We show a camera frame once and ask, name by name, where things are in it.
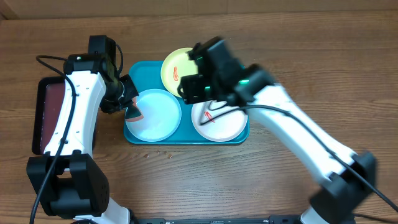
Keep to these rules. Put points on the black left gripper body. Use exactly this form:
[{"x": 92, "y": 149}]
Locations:
[{"x": 118, "y": 94}]

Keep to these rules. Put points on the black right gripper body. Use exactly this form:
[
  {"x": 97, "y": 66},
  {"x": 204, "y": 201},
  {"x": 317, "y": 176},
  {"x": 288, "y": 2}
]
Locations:
[{"x": 201, "y": 93}]

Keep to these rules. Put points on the pink green sponge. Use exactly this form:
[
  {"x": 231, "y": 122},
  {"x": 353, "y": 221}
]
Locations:
[{"x": 133, "y": 113}]

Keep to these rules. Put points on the yellow-green plate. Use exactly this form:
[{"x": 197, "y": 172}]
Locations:
[{"x": 175, "y": 66}]

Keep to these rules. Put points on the light blue plate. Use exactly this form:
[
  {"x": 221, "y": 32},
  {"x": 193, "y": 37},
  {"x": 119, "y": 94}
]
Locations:
[{"x": 161, "y": 115}]

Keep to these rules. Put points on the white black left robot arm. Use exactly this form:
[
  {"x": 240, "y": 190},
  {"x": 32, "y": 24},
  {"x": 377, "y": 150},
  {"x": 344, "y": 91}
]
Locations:
[{"x": 67, "y": 181}]

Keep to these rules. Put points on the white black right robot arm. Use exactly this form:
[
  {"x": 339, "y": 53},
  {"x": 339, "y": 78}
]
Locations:
[{"x": 345, "y": 177}]

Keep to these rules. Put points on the black dark red tray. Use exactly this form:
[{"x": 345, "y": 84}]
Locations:
[{"x": 50, "y": 96}]

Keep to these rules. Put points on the white plate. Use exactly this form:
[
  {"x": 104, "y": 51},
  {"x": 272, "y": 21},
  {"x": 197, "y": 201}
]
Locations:
[{"x": 221, "y": 129}]

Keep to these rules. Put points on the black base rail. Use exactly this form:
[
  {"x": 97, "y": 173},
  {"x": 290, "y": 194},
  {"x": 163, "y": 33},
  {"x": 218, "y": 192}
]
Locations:
[{"x": 273, "y": 219}]

